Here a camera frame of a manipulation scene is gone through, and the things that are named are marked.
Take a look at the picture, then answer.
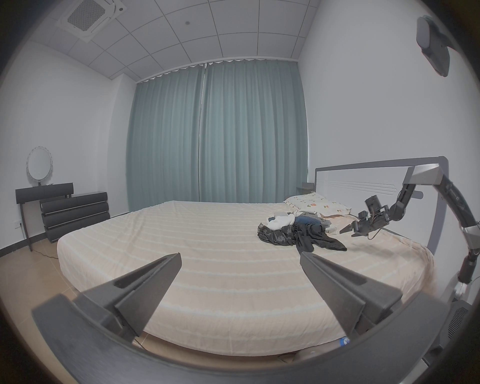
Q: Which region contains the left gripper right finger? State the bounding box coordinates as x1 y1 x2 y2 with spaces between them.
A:
299 251 404 337

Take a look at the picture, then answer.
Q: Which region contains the bed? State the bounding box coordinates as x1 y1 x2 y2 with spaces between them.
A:
56 156 449 361

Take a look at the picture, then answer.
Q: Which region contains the ceiling air conditioner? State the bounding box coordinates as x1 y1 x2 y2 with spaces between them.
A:
56 0 126 42

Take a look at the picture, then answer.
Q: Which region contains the black T-shirt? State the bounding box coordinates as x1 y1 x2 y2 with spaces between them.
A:
292 221 348 253

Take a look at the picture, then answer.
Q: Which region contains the round white-framed mirror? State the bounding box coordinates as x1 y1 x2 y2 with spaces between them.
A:
26 145 53 187

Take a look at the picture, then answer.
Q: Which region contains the pile of clothes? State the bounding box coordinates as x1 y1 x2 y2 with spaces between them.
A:
266 211 334 234

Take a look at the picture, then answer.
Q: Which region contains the white printed pillow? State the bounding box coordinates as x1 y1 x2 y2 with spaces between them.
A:
283 191 351 217

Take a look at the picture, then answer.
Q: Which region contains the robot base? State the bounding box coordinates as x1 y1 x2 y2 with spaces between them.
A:
278 283 474 372

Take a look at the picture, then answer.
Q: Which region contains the blue-green curtain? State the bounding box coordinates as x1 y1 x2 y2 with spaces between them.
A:
125 64 206 212
199 59 309 204

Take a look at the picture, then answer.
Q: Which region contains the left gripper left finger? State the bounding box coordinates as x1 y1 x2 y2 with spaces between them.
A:
77 252 183 341

